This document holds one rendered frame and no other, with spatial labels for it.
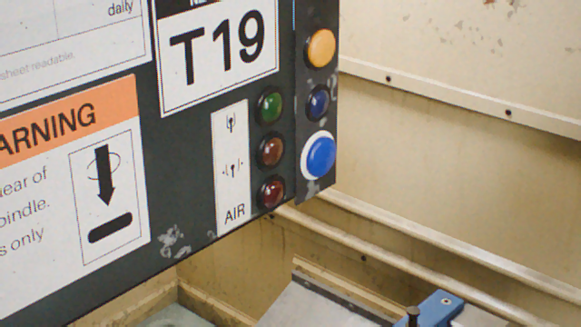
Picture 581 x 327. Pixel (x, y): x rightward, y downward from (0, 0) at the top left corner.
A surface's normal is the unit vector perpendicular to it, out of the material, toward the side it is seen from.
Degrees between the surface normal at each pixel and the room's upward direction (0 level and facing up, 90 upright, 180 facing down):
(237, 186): 90
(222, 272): 90
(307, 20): 90
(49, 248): 90
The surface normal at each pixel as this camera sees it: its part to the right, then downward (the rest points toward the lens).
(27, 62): 0.74, 0.30
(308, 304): -0.29, -0.67
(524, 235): -0.67, 0.35
